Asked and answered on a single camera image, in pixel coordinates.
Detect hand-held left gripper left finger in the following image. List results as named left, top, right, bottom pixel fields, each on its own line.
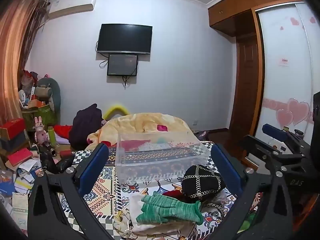
left=27, top=142, right=110, bottom=240

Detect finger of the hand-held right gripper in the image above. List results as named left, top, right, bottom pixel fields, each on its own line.
left=239, top=134, right=312, bottom=167
left=262, top=123, right=305, bottom=147

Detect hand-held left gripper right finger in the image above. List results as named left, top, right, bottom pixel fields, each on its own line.
left=211, top=144, right=300, bottom=240

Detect black chain-trimmed hat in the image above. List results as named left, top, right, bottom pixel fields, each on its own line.
left=181, top=164, right=227, bottom=202

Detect clear plastic storage bin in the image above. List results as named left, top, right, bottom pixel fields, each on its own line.
left=114, top=130, right=211, bottom=185

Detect green knit gloves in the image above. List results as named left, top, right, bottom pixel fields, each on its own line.
left=136, top=191, right=203, bottom=226

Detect dark purple jacket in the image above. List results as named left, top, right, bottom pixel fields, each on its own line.
left=68, top=103, right=103, bottom=150

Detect red and white cloth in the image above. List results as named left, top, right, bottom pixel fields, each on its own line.
left=121, top=140, right=150, bottom=153

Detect red cushion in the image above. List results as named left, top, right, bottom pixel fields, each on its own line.
left=54, top=124, right=73, bottom=140

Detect black cylindrical device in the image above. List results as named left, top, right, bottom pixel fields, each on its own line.
left=37, top=141, right=59, bottom=174

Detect green bottle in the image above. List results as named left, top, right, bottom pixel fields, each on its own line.
left=48, top=127, right=57, bottom=145

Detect brown wooden door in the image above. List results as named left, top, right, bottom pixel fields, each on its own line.
left=229, top=12, right=260, bottom=132

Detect white sliding wardrobe door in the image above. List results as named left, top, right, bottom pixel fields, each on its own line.
left=254, top=1, right=320, bottom=160

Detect green cloth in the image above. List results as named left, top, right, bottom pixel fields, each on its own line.
left=239, top=211, right=257, bottom=232

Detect yellow curved pillow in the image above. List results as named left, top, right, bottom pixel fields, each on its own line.
left=104, top=105, right=130, bottom=120

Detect yellow quilt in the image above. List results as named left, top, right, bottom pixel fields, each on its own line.
left=86, top=112, right=192, bottom=152

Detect white cloth pouch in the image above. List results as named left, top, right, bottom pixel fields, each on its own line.
left=113, top=192, right=200, bottom=238

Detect pink bunny toy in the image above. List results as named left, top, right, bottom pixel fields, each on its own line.
left=34, top=116, right=49, bottom=144

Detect red book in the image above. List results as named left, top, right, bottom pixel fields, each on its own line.
left=7, top=148, right=33, bottom=166

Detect pile of papers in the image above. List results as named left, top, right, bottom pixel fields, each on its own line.
left=0, top=155, right=44, bottom=230

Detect grey plush toy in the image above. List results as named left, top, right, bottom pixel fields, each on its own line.
left=35, top=77, right=62, bottom=113

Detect red box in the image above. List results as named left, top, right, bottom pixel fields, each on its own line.
left=0, top=117, right=27, bottom=140

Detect wooden wardrobe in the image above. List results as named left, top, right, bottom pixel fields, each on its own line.
left=207, top=0, right=304, bottom=37

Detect orange curtain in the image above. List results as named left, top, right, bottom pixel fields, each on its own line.
left=0, top=0, right=50, bottom=128

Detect white air conditioner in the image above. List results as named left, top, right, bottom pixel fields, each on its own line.
left=47, top=0, right=97, bottom=20

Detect small black wall monitor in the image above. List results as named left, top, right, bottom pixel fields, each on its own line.
left=107, top=54, right=139, bottom=77

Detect black wall television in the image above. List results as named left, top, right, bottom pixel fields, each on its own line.
left=97, top=23, right=153, bottom=55

